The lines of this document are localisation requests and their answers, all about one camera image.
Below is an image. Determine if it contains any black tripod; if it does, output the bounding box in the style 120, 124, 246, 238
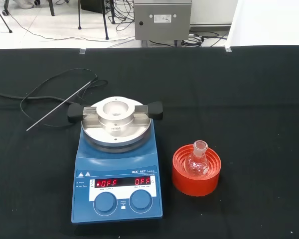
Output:
77, 0, 110, 40
0, 0, 13, 34

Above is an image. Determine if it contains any thin metal probe rod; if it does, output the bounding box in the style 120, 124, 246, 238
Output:
26, 79, 92, 132

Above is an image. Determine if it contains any grey metal cabinet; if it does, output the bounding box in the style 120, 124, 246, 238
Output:
134, 0, 192, 48

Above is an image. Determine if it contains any heater with blue base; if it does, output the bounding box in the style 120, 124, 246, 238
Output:
67, 96, 164, 226

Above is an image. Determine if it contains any black floor cable bundle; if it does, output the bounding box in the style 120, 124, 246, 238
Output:
181, 31, 227, 47

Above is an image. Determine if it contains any orange flask support ring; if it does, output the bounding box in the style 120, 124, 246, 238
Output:
171, 144, 222, 197

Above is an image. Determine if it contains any pale board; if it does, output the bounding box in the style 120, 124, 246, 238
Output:
226, 0, 299, 48

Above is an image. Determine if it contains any black bench cloth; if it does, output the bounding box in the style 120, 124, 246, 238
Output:
0, 45, 299, 239

